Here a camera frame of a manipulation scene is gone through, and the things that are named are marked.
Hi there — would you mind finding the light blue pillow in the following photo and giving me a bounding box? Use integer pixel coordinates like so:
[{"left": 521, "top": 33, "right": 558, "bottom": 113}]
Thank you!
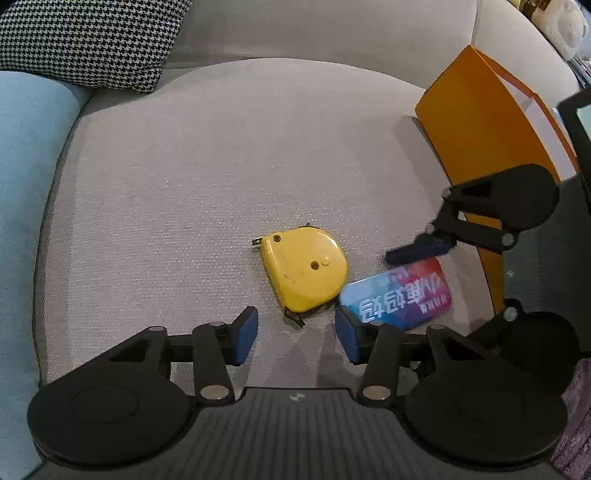
[{"left": 0, "top": 71, "right": 90, "bottom": 388}]

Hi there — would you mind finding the black white houndstooth pillow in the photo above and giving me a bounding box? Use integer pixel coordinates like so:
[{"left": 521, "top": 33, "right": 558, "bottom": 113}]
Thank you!
[{"left": 0, "top": 0, "right": 194, "bottom": 95}]

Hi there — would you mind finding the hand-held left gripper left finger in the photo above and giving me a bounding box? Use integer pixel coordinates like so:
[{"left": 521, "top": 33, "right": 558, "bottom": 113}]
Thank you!
[{"left": 88, "top": 306, "right": 259, "bottom": 404}]

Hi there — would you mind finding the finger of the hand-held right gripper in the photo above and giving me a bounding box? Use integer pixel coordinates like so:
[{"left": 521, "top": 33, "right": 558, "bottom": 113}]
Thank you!
[
  {"left": 385, "top": 178, "right": 518, "bottom": 267},
  {"left": 468, "top": 299, "right": 523, "bottom": 344}
]

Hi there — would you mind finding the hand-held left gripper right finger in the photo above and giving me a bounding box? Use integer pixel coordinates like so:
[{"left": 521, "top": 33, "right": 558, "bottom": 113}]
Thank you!
[{"left": 335, "top": 307, "right": 509, "bottom": 402}]

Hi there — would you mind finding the purple fluffy blanket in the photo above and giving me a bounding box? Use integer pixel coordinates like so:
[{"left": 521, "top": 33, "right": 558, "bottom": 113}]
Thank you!
[{"left": 549, "top": 360, "right": 591, "bottom": 480}]

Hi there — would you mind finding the orange cardboard shoe box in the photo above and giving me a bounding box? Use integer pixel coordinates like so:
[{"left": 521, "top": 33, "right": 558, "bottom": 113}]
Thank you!
[{"left": 414, "top": 45, "right": 580, "bottom": 315}]

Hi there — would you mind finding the small rectangular tin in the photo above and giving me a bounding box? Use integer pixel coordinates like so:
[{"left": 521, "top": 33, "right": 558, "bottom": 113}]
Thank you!
[{"left": 338, "top": 257, "right": 452, "bottom": 330}]

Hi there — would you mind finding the beige fabric sofa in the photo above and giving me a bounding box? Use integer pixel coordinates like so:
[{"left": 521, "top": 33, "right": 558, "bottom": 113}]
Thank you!
[{"left": 28, "top": 0, "right": 583, "bottom": 393}]

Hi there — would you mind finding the white plush toy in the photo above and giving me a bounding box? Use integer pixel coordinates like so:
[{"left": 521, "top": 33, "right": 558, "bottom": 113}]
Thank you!
[{"left": 540, "top": 0, "right": 585, "bottom": 61}]

